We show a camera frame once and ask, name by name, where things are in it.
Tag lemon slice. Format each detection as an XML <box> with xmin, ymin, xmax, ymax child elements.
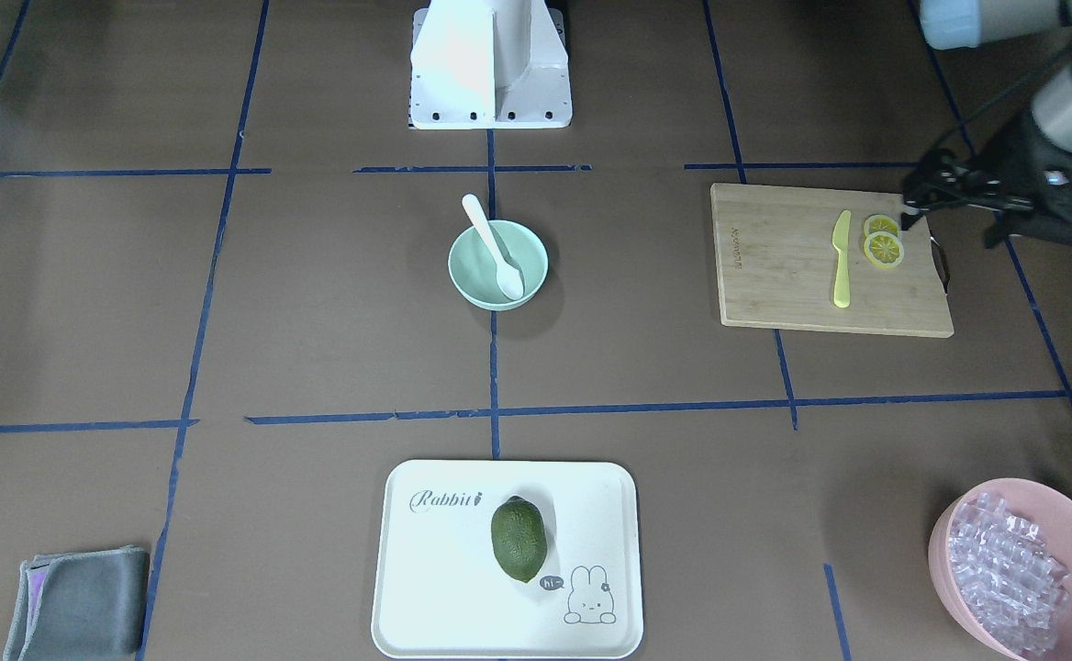
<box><xmin>863</xmin><ymin>214</ymin><xmax>900</xmax><ymax>237</ymax></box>
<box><xmin>863</xmin><ymin>231</ymin><xmax>905</xmax><ymax>269</ymax></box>

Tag green avocado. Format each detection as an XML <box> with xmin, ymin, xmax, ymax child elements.
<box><xmin>490</xmin><ymin>495</ymin><xmax>549</xmax><ymax>583</ymax></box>

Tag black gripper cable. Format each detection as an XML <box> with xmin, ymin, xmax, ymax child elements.
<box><xmin>930</xmin><ymin>18</ymin><xmax>1072</xmax><ymax>166</ymax></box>

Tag pink bowl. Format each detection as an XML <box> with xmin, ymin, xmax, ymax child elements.
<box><xmin>926</xmin><ymin>477</ymin><xmax>1072</xmax><ymax>660</ymax></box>

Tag clear ice cubes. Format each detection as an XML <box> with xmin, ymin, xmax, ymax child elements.
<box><xmin>946</xmin><ymin>492</ymin><xmax>1070</xmax><ymax>657</ymax></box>

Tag white plastic spoon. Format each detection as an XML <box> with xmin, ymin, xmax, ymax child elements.
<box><xmin>461</xmin><ymin>194</ymin><xmax>524</xmax><ymax>301</ymax></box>

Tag green bowl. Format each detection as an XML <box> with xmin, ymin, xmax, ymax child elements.
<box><xmin>448</xmin><ymin>220</ymin><xmax>550</xmax><ymax>312</ymax></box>

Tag lower lemon slice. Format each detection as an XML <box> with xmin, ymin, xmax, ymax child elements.
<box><xmin>863</xmin><ymin>231</ymin><xmax>905</xmax><ymax>269</ymax></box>

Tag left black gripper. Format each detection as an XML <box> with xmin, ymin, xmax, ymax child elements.
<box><xmin>899</xmin><ymin>110</ymin><xmax>1072</xmax><ymax>247</ymax></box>

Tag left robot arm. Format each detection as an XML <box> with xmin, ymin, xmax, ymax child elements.
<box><xmin>900</xmin><ymin>1</ymin><xmax>1072</xmax><ymax>247</ymax></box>

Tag yellow plastic knife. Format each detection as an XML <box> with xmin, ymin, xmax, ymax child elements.
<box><xmin>832</xmin><ymin>209</ymin><xmax>852</xmax><ymax>307</ymax></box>

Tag white support pillar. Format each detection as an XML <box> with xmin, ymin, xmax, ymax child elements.
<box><xmin>431</xmin><ymin>1</ymin><xmax>533</xmax><ymax>94</ymax></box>

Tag upper lemon slice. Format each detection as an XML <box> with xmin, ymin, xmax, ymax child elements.
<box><xmin>863</xmin><ymin>214</ymin><xmax>900</xmax><ymax>237</ymax></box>

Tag bamboo cutting board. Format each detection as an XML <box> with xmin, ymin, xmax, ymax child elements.
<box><xmin>709</xmin><ymin>183</ymin><xmax>953</xmax><ymax>339</ymax></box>

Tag grey folded cloth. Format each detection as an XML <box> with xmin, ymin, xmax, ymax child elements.
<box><xmin>2</xmin><ymin>545</ymin><xmax>150</xmax><ymax>660</ymax></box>

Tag white rabbit tray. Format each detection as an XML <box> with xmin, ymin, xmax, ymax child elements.
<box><xmin>371</xmin><ymin>459</ymin><xmax>645</xmax><ymax>660</ymax></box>

